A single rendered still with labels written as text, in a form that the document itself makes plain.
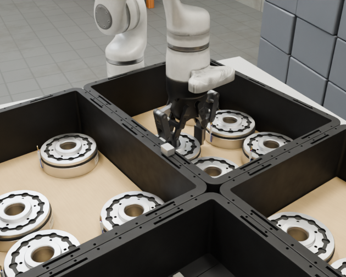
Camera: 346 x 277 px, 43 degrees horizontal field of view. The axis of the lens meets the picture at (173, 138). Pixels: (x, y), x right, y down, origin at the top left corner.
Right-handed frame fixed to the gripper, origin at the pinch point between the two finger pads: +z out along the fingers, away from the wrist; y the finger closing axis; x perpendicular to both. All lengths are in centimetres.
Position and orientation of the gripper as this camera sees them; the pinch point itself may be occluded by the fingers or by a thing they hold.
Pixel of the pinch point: (187, 142)
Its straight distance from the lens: 83.0
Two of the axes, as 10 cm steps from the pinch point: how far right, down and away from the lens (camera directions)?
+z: 0.1, 8.5, 5.3
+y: -7.8, 3.4, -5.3
